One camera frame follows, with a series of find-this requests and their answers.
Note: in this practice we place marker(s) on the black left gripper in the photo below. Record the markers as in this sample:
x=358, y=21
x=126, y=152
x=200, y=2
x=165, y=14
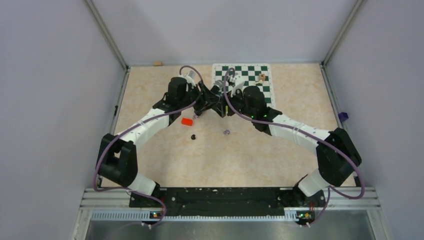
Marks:
x=207, y=100

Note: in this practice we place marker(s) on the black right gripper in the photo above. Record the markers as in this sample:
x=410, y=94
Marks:
x=230, y=112

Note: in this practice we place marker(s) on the wooden letter cube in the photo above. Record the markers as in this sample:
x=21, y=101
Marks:
x=262, y=76

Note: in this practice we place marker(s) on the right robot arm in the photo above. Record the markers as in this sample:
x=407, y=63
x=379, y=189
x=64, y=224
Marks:
x=337, y=156

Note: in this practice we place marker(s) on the black microphone silver head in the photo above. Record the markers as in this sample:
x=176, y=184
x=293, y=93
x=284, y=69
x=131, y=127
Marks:
x=217, y=87

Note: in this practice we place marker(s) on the green white chessboard mat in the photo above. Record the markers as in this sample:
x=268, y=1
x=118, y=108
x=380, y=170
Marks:
x=251, y=72

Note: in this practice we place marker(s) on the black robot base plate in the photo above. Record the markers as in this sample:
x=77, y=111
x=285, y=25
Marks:
x=228, y=201

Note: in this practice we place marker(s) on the red block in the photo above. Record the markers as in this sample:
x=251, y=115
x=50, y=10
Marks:
x=187, y=121

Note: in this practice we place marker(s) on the purple object outside frame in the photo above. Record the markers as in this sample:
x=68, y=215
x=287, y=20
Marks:
x=343, y=116

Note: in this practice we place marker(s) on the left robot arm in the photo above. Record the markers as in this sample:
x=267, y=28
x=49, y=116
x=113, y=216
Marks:
x=117, y=158

